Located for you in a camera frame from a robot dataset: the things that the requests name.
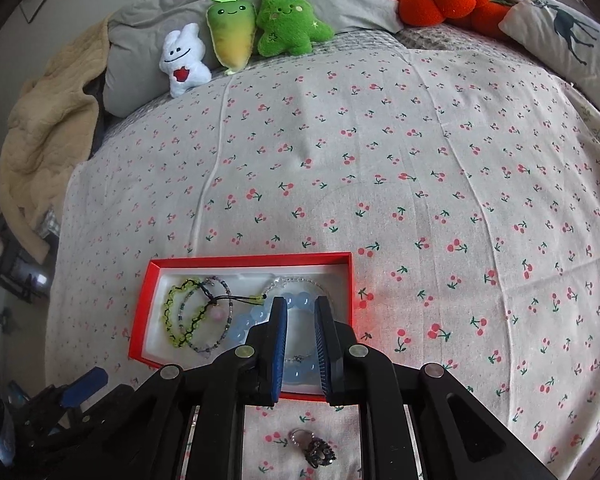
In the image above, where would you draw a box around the white bunny plush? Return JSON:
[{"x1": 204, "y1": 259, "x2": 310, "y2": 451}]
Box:
[{"x1": 159, "y1": 23, "x2": 212, "y2": 98}]

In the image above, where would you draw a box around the orange pumpkin plush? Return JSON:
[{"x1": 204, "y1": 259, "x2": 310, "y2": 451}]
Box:
[{"x1": 396, "y1": 0, "x2": 515, "y2": 41}]

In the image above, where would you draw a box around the dark multicolour beaded bracelet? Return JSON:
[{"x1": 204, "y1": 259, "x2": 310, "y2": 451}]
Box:
[{"x1": 178, "y1": 276, "x2": 268, "y2": 354}]

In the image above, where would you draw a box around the blue large bead bracelet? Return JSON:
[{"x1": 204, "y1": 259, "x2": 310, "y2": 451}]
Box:
[{"x1": 227, "y1": 289, "x2": 326, "y2": 386}]

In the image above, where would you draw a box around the green beaded bracelet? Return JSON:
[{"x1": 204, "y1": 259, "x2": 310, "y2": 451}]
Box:
[{"x1": 162, "y1": 277, "x2": 217, "y2": 350}]

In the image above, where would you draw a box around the beige quilted blanket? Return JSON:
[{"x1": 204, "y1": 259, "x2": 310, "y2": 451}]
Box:
[{"x1": 0, "y1": 20, "x2": 109, "y2": 263}]

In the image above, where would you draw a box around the green tree plush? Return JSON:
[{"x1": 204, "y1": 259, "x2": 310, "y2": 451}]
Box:
[{"x1": 257, "y1": 0, "x2": 335, "y2": 58}]

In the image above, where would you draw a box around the green yellow carrot plush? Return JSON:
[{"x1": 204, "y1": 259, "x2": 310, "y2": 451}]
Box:
[{"x1": 206, "y1": 0, "x2": 257, "y2": 75}]

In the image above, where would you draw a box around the cherry print bed sheet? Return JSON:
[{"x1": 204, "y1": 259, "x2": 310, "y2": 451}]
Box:
[{"x1": 45, "y1": 47, "x2": 600, "y2": 479}]

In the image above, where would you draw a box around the black rhinestone hair clip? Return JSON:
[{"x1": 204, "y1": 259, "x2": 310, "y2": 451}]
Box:
[{"x1": 288, "y1": 428, "x2": 337, "y2": 469}]

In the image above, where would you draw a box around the red jewelry box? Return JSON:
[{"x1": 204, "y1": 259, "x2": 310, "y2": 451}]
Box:
[{"x1": 129, "y1": 252, "x2": 353, "y2": 400}]

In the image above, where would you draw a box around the white deer print pillow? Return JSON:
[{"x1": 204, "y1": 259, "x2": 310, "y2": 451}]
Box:
[{"x1": 498, "y1": 0, "x2": 600, "y2": 111}]

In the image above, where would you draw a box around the grey pillow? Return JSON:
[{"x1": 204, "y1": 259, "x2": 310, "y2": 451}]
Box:
[{"x1": 104, "y1": 0, "x2": 402, "y2": 118}]

